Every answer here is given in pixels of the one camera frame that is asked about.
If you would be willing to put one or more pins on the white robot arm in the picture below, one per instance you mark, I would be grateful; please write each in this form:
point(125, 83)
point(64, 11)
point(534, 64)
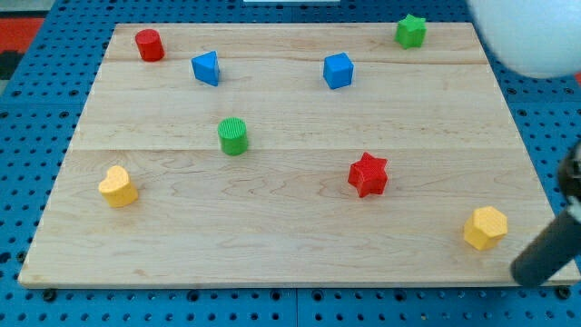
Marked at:
point(535, 38)

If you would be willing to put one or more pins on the yellow heart block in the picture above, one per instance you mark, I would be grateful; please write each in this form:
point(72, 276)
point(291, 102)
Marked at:
point(117, 188)

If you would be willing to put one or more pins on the yellow hexagon block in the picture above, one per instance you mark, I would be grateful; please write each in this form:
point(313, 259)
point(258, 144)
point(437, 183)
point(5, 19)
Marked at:
point(485, 228)

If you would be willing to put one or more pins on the wooden board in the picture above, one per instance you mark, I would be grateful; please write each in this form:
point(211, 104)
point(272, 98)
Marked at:
point(283, 214)

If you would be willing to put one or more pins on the green cylinder block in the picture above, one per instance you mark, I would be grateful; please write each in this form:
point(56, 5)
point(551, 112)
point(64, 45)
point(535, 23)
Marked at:
point(232, 133)

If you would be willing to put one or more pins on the red star block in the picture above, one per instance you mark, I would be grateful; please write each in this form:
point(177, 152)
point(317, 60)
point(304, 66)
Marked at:
point(368, 175)

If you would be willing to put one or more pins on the blue cube block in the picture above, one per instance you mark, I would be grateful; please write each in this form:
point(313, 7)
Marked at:
point(338, 70)

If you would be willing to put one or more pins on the blue triangle block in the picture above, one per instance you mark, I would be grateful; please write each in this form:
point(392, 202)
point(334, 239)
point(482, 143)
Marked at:
point(206, 68)

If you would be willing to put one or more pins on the green star block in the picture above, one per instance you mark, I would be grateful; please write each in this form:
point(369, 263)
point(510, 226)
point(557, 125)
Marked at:
point(411, 31)

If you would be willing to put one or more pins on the red cylinder block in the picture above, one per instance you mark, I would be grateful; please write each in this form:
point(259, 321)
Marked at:
point(149, 43)

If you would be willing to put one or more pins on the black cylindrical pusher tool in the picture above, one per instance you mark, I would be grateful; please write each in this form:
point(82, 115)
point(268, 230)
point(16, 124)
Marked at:
point(559, 243)

